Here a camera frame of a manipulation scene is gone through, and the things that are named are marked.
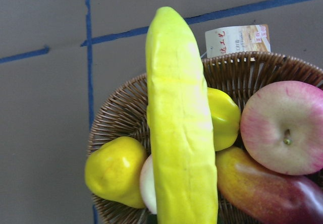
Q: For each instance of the yellow banana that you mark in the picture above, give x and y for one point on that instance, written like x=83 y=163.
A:
x=179 y=120

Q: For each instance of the brown wicker basket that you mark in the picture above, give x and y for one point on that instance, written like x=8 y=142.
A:
x=238 y=74

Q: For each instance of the basket paper tag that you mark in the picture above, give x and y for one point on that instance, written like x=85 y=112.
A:
x=235 y=39

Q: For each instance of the yellow starfruit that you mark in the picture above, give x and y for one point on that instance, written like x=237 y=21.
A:
x=225 y=116

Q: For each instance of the yellow lemon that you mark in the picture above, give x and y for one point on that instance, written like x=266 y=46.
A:
x=113 y=171

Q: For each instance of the pink apple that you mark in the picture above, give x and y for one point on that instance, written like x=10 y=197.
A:
x=281 y=127

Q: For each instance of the dark purple fruit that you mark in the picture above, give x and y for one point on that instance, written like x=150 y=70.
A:
x=266 y=196

